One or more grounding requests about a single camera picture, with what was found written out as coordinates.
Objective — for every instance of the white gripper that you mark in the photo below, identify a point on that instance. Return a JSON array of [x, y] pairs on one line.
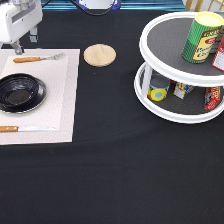
[[17, 17]]

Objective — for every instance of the black ribbed bowl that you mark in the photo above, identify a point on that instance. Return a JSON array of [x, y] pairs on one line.
[[18, 90]]

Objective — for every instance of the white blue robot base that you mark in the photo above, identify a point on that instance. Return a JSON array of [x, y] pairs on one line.
[[99, 4]]

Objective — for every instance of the round silver metal plate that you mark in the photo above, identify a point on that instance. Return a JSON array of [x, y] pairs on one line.
[[38, 100]]

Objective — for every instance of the white two-tier lazy Susan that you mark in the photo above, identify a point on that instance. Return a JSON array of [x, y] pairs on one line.
[[161, 44]]

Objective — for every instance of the beige woven placemat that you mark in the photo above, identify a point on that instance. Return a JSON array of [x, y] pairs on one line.
[[57, 110]]

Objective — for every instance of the round wooden coaster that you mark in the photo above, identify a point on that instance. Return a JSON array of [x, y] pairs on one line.
[[99, 55]]

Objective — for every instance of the blue yellow tin can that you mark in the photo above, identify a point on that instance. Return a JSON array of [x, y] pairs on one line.
[[158, 87]]

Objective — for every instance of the blue yellow small box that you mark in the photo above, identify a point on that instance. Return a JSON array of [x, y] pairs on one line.
[[181, 90]]

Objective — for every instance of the green yellow parmesan can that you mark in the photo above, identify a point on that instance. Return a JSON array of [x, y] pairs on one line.
[[202, 35]]

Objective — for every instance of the red raisins box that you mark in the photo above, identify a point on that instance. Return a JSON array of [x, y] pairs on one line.
[[218, 61]]

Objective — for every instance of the red white box lower shelf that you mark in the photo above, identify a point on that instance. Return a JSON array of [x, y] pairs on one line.
[[212, 98]]

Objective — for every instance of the wooden handled fork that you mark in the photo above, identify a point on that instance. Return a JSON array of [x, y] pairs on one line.
[[34, 59]]

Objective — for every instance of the wooden handled knife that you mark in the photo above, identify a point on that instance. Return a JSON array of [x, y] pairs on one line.
[[4, 129]]

